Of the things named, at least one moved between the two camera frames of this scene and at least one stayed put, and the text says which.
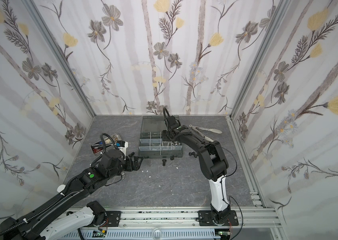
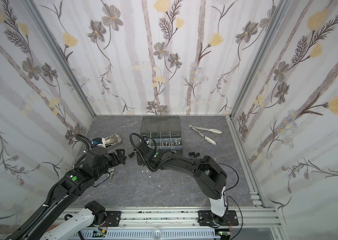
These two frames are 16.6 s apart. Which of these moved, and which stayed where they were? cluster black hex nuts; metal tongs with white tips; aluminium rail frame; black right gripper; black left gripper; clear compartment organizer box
Moved: black left gripper; black right gripper
Stayed: clear compartment organizer box; metal tongs with white tips; cluster black hex nuts; aluminium rail frame
